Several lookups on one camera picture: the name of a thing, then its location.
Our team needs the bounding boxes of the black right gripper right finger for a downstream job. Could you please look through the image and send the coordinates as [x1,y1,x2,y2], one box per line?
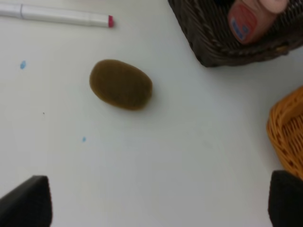
[267,170,303,227]

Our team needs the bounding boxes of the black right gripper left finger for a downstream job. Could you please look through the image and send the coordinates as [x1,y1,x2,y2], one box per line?
[0,175,53,227]

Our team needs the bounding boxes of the pink bottle white cap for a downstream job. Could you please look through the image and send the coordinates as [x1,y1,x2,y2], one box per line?
[228,0,289,44]

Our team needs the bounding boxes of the orange wicker basket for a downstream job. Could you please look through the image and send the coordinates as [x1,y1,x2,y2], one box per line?
[267,87,303,179]

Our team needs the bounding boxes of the brown kiwi fruit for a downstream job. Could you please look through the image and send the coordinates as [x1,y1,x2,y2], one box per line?
[89,59,153,110]

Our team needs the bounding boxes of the white marker red caps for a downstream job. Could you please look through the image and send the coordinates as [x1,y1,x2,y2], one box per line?
[0,3,115,28]

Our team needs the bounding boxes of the dark brown wicker basket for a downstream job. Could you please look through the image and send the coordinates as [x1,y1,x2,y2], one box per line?
[169,0,303,67]

